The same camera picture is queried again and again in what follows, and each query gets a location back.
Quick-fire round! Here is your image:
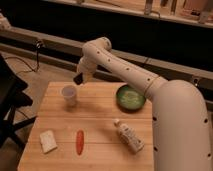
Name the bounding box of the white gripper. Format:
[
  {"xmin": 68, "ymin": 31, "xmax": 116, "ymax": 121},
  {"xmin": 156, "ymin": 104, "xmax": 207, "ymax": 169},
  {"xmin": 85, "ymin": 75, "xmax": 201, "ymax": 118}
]
[{"xmin": 77, "ymin": 56, "xmax": 97, "ymax": 83}]

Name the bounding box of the black eraser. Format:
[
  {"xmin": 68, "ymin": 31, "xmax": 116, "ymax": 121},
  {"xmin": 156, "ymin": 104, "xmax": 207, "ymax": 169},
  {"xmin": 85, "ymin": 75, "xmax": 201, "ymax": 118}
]
[{"xmin": 73, "ymin": 73, "xmax": 83, "ymax": 85}]

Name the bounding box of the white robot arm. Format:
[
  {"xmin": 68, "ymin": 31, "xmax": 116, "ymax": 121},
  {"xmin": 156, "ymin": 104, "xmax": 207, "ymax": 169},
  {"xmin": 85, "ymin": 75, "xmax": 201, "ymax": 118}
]
[{"xmin": 77, "ymin": 37, "xmax": 213, "ymax": 171}]

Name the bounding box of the green bowl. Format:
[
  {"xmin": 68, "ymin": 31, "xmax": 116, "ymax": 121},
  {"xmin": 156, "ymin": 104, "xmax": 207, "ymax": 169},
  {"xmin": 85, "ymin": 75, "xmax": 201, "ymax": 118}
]
[{"xmin": 116, "ymin": 84, "xmax": 146, "ymax": 111}]

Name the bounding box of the red carrot toy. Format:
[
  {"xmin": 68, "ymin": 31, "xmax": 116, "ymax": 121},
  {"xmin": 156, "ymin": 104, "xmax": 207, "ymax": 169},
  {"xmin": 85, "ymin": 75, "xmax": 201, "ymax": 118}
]
[{"xmin": 76, "ymin": 130, "xmax": 84, "ymax": 155}]

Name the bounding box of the white squeeze bottle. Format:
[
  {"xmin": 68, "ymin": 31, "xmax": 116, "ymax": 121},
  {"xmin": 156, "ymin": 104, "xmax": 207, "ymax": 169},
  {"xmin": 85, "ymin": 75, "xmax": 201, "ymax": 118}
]
[{"xmin": 114, "ymin": 119, "xmax": 144, "ymax": 154}]

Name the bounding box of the black office chair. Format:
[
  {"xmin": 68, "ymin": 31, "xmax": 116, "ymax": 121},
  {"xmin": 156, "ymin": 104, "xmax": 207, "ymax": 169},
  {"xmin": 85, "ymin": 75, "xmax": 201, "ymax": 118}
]
[{"xmin": 0, "ymin": 54, "xmax": 35, "ymax": 149}]

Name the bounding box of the black cable on floor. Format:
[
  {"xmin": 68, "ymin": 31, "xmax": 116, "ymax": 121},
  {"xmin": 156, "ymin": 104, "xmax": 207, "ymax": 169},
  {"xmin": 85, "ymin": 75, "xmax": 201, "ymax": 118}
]
[{"xmin": 4, "ymin": 39, "xmax": 45, "ymax": 76}]

